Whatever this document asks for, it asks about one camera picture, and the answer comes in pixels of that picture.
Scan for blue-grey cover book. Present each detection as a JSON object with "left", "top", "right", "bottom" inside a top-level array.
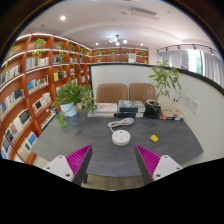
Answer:
[{"left": 118, "top": 99, "right": 147, "bottom": 114}]

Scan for thin white book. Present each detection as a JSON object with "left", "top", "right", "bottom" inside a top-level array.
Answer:
[{"left": 87, "top": 111, "right": 116, "bottom": 119}]

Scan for black track light rail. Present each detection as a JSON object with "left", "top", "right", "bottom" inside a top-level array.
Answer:
[{"left": 156, "top": 43, "right": 218, "bottom": 56}]

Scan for white power strip cable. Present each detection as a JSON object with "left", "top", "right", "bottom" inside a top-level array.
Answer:
[{"left": 107, "top": 116, "right": 135, "bottom": 134}]

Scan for tall white standing sign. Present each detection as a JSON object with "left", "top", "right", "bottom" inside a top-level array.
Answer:
[{"left": 180, "top": 50, "right": 190, "bottom": 71}]

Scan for red book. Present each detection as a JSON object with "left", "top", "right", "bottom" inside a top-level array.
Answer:
[{"left": 159, "top": 114, "right": 183, "bottom": 121}]

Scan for red-brown bookshelf unit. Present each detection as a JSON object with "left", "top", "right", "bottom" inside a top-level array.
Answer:
[{"left": 0, "top": 32, "right": 150, "bottom": 164}]

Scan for white curtains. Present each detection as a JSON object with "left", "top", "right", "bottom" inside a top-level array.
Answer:
[{"left": 166, "top": 49, "right": 224, "bottom": 88}]

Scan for small tree in black pot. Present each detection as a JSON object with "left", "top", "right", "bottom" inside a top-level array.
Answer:
[{"left": 144, "top": 59, "right": 183, "bottom": 118}]

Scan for multi-bulb ceiling lamp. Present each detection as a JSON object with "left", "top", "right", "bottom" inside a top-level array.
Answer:
[{"left": 108, "top": 34, "right": 129, "bottom": 47}]

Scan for leafy plant in white pot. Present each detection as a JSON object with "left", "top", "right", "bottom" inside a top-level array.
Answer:
[{"left": 51, "top": 79, "right": 98, "bottom": 128}]

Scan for round white power strip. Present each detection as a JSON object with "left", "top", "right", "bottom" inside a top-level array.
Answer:
[{"left": 111, "top": 129, "right": 132, "bottom": 147}]

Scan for white picture-cover book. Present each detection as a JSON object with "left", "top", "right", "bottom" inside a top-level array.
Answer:
[{"left": 94, "top": 102, "right": 119, "bottom": 115}]

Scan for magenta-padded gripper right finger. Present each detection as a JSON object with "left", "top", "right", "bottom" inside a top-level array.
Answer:
[{"left": 134, "top": 144, "right": 184, "bottom": 186}]

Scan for dark blue book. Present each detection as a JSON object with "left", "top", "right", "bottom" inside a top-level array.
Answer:
[{"left": 117, "top": 111, "right": 145, "bottom": 119}]

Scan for clear bottle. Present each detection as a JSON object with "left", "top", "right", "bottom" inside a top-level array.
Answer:
[{"left": 171, "top": 90, "right": 181, "bottom": 108}]

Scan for white wall socket plate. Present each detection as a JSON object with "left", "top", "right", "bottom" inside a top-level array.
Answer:
[
  {"left": 189, "top": 99, "right": 200, "bottom": 116},
  {"left": 183, "top": 93, "right": 192, "bottom": 108}
]

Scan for small white standing sign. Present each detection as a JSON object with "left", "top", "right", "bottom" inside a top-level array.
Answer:
[{"left": 127, "top": 52, "right": 138, "bottom": 64}]

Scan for ceiling air vent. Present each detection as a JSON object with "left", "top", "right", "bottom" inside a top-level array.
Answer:
[{"left": 128, "top": 6, "right": 158, "bottom": 18}]

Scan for beige flat box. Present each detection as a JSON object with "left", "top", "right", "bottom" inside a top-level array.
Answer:
[{"left": 161, "top": 105, "right": 185, "bottom": 118}]

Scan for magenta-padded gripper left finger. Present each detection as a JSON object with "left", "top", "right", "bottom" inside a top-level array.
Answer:
[{"left": 43, "top": 144, "right": 93, "bottom": 187}]

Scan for brown upholstered chair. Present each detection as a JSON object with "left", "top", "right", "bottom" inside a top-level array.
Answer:
[
  {"left": 128, "top": 82, "right": 158, "bottom": 105},
  {"left": 95, "top": 82, "right": 129, "bottom": 104}
]

